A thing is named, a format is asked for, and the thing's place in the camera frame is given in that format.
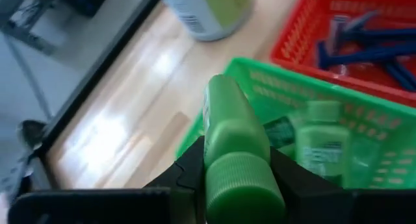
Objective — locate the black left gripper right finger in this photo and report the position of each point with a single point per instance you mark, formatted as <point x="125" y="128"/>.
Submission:
<point x="308" y="198"/>

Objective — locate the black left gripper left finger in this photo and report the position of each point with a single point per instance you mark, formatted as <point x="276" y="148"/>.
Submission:
<point x="188" y="185"/>

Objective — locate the green travel bottle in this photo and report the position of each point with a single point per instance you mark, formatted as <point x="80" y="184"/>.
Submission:
<point x="321" y="146"/>
<point x="281" y="133"/>
<point x="234" y="136"/>

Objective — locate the blue disposable razor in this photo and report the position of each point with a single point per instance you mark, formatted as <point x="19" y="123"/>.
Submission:
<point x="403" y="76"/>
<point x="364" y="55"/>
<point x="383" y="35"/>

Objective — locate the green plastic basket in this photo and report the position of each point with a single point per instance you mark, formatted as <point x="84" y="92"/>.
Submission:
<point x="292" y="84"/>

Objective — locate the red plastic basket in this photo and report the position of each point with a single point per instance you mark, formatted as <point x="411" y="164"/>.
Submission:
<point x="292" y="48"/>

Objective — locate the grey metal furniture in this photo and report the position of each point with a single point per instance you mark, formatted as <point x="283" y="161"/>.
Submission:
<point x="35" y="39"/>

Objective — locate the black metal rig frame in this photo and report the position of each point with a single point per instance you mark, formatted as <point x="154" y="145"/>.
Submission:
<point x="97" y="73"/>

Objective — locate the black frame clamp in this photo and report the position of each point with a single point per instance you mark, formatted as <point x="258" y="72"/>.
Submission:
<point x="31" y="133"/>

